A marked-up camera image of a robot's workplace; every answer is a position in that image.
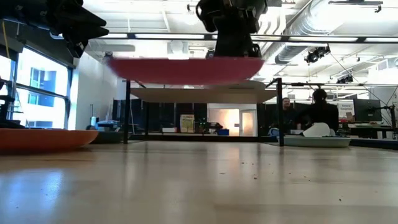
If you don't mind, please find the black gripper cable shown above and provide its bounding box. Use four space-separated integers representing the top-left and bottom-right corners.
195 0 218 34

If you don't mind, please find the black computer monitor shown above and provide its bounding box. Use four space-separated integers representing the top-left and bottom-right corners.
353 98 382 123

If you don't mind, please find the white round plate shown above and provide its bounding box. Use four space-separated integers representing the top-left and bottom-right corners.
302 122 331 138

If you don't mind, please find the yellow printed box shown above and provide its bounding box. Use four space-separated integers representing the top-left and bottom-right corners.
180 114 195 134

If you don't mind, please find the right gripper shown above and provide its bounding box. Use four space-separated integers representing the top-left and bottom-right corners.
214 0 268 58

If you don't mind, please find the black-framed wooden shelf rack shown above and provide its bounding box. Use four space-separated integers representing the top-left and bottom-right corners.
123 77 284 147

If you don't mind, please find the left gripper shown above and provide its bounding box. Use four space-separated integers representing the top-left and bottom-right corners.
46 0 109 59

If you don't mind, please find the dark office desk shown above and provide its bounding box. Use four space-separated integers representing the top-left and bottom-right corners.
341 123 398 139

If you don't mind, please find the magenta pink plate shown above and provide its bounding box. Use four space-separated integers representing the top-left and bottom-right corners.
107 57 266 86

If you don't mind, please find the orange plate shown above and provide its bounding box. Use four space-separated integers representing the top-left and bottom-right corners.
0 128 100 150

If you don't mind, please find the light blue plate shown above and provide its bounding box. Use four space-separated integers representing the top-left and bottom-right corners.
275 134 353 148

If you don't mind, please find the person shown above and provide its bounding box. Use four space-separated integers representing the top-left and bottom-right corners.
273 97 299 131
295 88 340 138

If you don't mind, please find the yellow cable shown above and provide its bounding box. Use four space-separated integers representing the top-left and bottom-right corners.
1 20 10 60

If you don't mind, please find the white door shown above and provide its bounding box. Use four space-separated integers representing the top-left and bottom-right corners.
238 108 257 137

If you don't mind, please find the overhead beam with light strips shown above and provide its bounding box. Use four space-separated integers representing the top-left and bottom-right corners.
102 32 398 44

